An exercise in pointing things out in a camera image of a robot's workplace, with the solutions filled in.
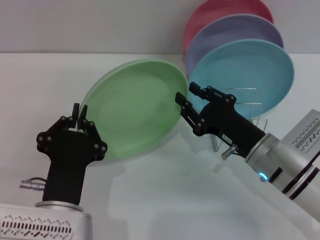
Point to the silver vented right wrist housing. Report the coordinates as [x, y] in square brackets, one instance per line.
[305, 132]

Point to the blue plastic plate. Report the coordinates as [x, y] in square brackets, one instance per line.
[245, 65]

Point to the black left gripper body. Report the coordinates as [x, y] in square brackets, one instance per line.
[66, 160]

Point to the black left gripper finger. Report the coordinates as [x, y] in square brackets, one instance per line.
[96, 140]
[56, 127]

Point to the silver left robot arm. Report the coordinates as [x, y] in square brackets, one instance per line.
[60, 203]

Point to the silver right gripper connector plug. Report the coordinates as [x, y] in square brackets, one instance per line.
[228, 152]

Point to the pink plastic plate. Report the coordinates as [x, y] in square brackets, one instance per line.
[225, 10]

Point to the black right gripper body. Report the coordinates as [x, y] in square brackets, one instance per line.
[230, 125]

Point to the silver vented wrist housing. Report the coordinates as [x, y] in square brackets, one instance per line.
[305, 132]
[45, 222]

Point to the green plastic plate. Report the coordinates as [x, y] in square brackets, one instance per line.
[135, 107]

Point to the silver vented left wrist housing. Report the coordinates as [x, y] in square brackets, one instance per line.
[45, 222]

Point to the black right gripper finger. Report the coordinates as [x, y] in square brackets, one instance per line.
[192, 116]
[215, 95]

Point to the purple plastic plate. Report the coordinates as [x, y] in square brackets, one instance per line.
[237, 30]

